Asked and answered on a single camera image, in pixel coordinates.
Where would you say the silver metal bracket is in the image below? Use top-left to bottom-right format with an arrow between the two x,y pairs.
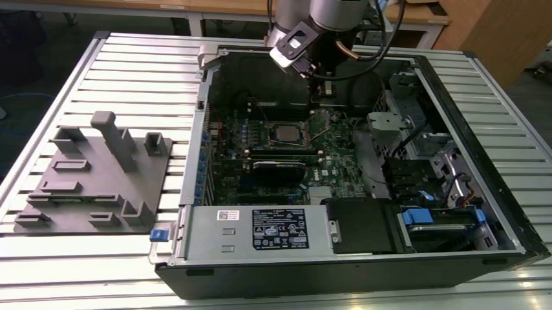
366,111 -> 413,132

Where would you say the black graphics card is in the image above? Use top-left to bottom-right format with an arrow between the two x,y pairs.
251,160 -> 307,188

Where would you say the green motherboard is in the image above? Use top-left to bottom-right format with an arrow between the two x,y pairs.
206,103 -> 392,206

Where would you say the CPU socket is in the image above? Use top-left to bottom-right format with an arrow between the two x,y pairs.
266,119 -> 315,150

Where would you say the silver CPU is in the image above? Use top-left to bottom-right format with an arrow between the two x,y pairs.
274,125 -> 302,140

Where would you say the silver chipset heatsink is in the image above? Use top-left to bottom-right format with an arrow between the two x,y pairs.
307,185 -> 337,200

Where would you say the wooden desk with white frame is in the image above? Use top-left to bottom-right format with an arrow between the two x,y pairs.
188,0 -> 452,49
0,0 -> 194,36

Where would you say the black disk wire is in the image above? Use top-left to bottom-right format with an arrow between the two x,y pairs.
444,172 -> 470,203

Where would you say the silver metal drive cage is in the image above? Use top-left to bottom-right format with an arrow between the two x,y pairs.
370,72 -> 488,211

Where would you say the wooden cabinet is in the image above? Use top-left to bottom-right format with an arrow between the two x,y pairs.
434,0 -> 552,88

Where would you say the coloured disk wire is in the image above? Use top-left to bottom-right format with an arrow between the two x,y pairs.
458,192 -> 482,207

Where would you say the silver power supply with label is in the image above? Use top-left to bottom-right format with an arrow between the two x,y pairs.
180,203 -> 335,261

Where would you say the black PC case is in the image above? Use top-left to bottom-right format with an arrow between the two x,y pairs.
148,43 -> 552,300

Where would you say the grey parts rack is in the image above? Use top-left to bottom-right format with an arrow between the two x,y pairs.
12,110 -> 174,234

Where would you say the metal wire locking lever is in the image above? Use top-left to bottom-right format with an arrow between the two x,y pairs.
257,101 -> 273,125
309,125 -> 334,145

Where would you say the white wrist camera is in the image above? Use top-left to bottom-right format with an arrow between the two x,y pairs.
269,24 -> 319,78

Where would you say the hard disk in blue carrier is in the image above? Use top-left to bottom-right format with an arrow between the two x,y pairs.
398,208 -> 490,254

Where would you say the grey flat cable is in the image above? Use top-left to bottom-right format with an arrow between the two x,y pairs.
351,127 -> 392,198

